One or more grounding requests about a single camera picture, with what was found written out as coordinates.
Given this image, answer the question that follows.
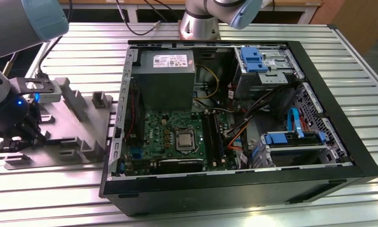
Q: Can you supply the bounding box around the black RAM slot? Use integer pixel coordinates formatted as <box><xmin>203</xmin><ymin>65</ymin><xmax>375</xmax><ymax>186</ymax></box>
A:
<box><xmin>203</xmin><ymin>110</ymin><xmax>215</xmax><ymax>166</ymax></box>

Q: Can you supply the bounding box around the orange wire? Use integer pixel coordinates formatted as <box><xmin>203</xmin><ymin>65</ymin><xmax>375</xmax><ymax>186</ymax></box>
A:
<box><xmin>226</xmin><ymin>125</ymin><xmax>248</xmax><ymax>151</ymax></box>

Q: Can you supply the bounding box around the black cable bundle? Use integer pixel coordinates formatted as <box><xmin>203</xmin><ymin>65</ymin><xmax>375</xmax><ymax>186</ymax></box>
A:
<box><xmin>242</xmin><ymin>85</ymin><xmax>299</xmax><ymax>123</ymax></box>

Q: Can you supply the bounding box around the blue drive latch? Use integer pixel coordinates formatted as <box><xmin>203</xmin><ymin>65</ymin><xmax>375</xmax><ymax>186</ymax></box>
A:
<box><xmin>238</xmin><ymin>47</ymin><xmax>270</xmax><ymax>74</ymax></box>

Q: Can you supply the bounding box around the yellow power wire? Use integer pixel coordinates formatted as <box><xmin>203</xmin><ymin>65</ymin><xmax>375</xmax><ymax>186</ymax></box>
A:
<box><xmin>194</xmin><ymin>65</ymin><xmax>219</xmax><ymax>99</ymax></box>

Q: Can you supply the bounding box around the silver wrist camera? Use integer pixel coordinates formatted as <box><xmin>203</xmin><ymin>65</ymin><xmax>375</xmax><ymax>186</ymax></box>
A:
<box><xmin>37</xmin><ymin>91</ymin><xmax>63</xmax><ymax>104</ymax></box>

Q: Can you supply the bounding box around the green motherboard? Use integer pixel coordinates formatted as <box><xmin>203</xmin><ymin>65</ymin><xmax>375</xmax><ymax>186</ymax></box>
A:
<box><xmin>122</xmin><ymin>110</ymin><xmax>239</xmax><ymax>177</ymax></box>

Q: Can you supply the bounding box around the black camera cable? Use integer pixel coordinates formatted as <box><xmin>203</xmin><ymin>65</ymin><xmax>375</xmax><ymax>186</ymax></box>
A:
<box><xmin>34</xmin><ymin>35</ymin><xmax>62</xmax><ymax>80</ymax></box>

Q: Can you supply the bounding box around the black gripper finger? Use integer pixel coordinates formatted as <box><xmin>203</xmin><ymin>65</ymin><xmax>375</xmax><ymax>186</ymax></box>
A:
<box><xmin>0</xmin><ymin>138</ymin><xmax>35</xmax><ymax>153</ymax></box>
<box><xmin>26</xmin><ymin>113</ymin><xmax>46</xmax><ymax>144</ymax></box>

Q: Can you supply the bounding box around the silver disk bay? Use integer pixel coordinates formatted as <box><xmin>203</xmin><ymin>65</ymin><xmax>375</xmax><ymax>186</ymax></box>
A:
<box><xmin>251</xmin><ymin>131</ymin><xmax>347</xmax><ymax>167</ymax></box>

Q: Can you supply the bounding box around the silver CPU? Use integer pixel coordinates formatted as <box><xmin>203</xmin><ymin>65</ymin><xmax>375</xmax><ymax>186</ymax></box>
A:
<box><xmin>176</xmin><ymin>133</ymin><xmax>194</xmax><ymax>146</ymax></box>

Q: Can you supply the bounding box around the metal CPU socket cover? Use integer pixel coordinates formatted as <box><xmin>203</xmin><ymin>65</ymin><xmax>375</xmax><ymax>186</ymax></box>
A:
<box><xmin>175</xmin><ymin>127</ymin><xmax>198</xmax><ymax>154</ymax></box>

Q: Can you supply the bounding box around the silver drive cage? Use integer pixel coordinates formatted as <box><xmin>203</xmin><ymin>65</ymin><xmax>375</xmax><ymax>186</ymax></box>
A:
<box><xmin>232</xmin><ymin>46</ymin><xmax>304</xmax><ymax>100</ymax></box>

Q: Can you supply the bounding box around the black PC case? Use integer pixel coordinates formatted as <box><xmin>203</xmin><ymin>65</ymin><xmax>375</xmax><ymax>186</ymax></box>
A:
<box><xmin>98</xmin><ymin>39</ymin><xmax>378</xmax><ymax>217</ymax></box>

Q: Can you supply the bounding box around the black graphics card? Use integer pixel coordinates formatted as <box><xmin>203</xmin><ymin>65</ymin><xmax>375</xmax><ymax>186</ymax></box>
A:
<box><xmin>156</xmin><ymin>157</ymin><xmax>204</xmax><ymax>175</ymax></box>

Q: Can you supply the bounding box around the grey parts rack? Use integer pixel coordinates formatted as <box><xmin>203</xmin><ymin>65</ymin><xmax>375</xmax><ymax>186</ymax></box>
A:
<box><xmin>2</xmin><ymin>77</ymin><xmax>118</xmax><ymax>171</ymax></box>

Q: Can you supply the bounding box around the thin red wire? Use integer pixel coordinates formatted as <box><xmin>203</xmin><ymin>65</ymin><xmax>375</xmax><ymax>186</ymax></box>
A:
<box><xmin>130</xmin><ymin>80</ymin><xmax>138</xmax><ymax>137</ymax></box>

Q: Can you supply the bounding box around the blue SATA wire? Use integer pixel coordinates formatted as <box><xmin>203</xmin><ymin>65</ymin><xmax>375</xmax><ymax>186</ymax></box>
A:
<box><xmin>287</xmin><ymin>107</ymin><xmax>304</xmax><ymax>139</ymax></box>

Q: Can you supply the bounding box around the hard disk in blue carrier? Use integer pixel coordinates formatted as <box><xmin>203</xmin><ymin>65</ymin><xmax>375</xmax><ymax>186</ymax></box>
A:
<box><xmin>260</xmin><ymin>131</ymin><xmax>330</xmax><ymax>148</ymax></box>

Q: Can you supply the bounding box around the brown wooden cabinet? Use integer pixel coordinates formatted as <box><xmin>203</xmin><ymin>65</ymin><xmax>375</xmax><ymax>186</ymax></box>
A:
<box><xmin>307</xmin><ymin>0</ymin><xmax>378</xmax><ymax>55</ymax></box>

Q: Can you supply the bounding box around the grey power supply unit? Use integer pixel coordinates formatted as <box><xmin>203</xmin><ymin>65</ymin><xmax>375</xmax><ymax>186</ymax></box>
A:
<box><xmin>130</xmin><ymin>48</ymin><xmax>196</xmax><ymax>112</ymax></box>

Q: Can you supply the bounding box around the wooden desk white frame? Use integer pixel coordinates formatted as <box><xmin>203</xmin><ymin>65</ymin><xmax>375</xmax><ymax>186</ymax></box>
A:
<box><xmin>58</xmin><ymin>0</ymin><xmax>323</xmax><ymax>24</ymax></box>

